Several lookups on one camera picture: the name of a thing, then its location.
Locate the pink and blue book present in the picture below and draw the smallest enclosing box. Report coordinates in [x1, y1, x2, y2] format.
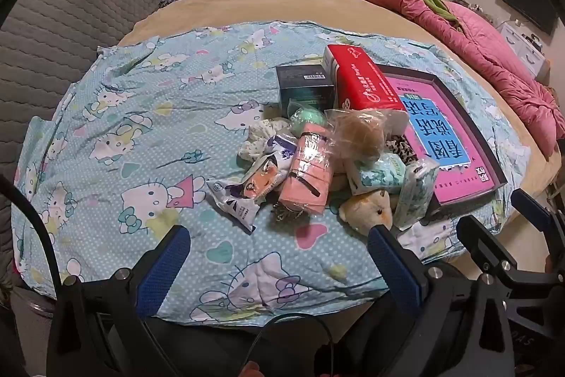
[386, 77, 497, 199]

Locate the dark cardboard box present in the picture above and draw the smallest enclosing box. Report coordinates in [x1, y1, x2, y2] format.
[276, 64, 336, 119]

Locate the dark shallow tray box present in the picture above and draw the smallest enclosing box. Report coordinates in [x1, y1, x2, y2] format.
[375, 64, 509, 210]

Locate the pink quilt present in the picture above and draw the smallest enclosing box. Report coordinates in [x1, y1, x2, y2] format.
[357, 0, 559, 159]

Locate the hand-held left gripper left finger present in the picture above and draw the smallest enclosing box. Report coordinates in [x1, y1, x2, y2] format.
[46, 224, 192, 377]

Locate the pink face mask pack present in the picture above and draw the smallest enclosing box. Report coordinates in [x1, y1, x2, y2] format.
[278, 129, 340, 214]

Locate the leopard print scrunchie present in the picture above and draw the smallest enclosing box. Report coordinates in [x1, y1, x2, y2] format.
[384, 134, 418, 166]

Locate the tan bed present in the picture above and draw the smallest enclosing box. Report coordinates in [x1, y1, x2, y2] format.
[117, 0, 565, 228]

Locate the yellow plush toy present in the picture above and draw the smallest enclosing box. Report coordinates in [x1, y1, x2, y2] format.
[339, 188, 393, 236]

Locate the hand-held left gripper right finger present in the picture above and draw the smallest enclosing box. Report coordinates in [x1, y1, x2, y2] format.
[366, 224, 517, 377]

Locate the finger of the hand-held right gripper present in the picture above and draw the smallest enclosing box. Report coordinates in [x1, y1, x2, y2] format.
[511, 188, 565, 254]
[456, 216, 513, 278]

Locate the white floral scrunchie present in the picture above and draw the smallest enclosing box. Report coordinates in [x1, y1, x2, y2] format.
[238, 117, 298, 161]

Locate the cartoon cat printed blanket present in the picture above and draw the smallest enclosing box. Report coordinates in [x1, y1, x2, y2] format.
[11, 21, 533, 325]

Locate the purple and white tissue pack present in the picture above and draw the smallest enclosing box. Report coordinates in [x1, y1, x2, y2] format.
[265, 133, 301, 166]

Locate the black cable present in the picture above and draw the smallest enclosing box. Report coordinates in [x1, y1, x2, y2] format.
[0, 174, 65, 285]

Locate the beige puff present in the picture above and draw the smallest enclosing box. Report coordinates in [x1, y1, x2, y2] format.
[324, 107, 391, 175]

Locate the small green floral tissue pack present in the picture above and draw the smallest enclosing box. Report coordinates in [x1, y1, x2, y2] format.
[393, 160, 440, 230]

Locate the cartoon face snack packet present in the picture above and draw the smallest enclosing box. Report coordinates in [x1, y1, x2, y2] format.
[207, 152, 294, 234]

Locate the grey quilted headboard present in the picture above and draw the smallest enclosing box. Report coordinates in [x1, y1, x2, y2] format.
[0, 0, 177, 183]

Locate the green puff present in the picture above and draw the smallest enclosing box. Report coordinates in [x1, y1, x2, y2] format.
[289, 102, 329, 135]

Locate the white drawer cabinet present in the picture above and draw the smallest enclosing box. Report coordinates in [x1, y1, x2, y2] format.
[496, 21, 552, 84]

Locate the red tissue pack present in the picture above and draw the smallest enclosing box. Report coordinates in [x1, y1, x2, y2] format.
[322, 44, 411, 135]

